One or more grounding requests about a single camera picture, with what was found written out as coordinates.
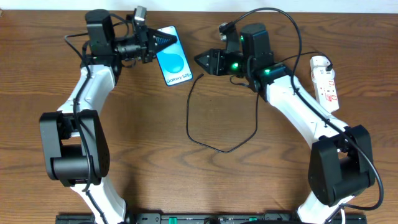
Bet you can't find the blue screen Galaxy smartphone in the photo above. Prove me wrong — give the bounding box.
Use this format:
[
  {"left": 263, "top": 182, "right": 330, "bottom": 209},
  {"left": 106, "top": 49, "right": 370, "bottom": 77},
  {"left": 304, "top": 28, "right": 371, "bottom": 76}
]
[{"left": 157, "top": 26, "right": 193, "bottom": 86}]

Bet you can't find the black USB charging cable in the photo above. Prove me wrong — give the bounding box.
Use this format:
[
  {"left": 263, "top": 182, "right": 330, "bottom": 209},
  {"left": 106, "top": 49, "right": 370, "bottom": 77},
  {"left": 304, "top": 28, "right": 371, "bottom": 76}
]
[{"left": 185, "top": 51, "right": 333, "bottom": 154}]

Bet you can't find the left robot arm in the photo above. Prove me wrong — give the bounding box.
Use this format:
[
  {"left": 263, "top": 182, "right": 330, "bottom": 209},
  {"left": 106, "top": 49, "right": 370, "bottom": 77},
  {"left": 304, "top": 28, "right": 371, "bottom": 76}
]
[{"left": 39, "top": 6, "right": 177, "bottom": 223}]

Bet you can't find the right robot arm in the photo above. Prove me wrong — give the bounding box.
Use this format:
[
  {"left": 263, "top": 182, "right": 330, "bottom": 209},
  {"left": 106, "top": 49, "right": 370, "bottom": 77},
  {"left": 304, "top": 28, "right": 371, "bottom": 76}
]
[{"left": 195, "top": 22, "right": 381, "bottom": 223}]

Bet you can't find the white USB charger adapter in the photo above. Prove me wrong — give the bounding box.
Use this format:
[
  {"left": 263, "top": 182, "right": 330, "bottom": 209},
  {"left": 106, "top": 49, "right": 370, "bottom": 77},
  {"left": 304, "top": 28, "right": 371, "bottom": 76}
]
[{"left": 310, "top": 55, "right": 333, "bottom": 72}]

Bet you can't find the white power strip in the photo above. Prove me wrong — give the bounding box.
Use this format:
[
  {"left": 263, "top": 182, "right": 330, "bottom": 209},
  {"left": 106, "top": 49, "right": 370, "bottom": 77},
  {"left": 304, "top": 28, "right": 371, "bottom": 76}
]
[{"left": 311, "top": 67, "right": 340, "bottom": 113}]

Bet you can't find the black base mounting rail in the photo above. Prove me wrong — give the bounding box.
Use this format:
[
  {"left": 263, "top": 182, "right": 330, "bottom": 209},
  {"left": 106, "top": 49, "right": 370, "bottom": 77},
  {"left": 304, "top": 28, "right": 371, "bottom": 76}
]
[{"left": 55, "top": 212, "right": 368, "bottom": 224}]

